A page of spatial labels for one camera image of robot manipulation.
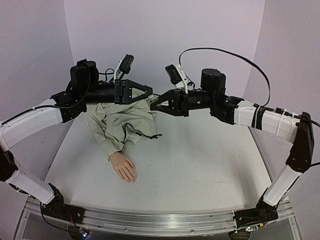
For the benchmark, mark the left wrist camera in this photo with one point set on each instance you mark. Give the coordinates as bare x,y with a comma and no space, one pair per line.
123,67

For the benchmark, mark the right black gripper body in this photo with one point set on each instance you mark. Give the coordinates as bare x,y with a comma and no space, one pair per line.
184,102

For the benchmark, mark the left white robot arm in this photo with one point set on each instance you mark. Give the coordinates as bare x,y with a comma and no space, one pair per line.
58,109

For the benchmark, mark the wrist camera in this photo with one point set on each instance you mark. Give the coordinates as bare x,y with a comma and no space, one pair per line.
123,67
178,77

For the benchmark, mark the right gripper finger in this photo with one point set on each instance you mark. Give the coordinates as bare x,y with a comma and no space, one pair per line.
171,96
167,109

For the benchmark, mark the mannequin hand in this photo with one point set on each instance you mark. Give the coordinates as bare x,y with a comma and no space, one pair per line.
124,167

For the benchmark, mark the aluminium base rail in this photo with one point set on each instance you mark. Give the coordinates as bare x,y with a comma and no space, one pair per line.
167,224

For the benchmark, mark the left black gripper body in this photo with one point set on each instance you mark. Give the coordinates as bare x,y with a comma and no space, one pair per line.
93,95

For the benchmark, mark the beige jacket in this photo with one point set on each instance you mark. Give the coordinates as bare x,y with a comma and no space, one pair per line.
112,125

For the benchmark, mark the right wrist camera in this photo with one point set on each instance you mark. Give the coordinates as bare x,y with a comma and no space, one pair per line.
178,77

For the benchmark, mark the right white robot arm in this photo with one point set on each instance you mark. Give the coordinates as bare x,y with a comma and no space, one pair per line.
294,128

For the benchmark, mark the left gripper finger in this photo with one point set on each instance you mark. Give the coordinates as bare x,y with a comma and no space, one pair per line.
132,98
135,87

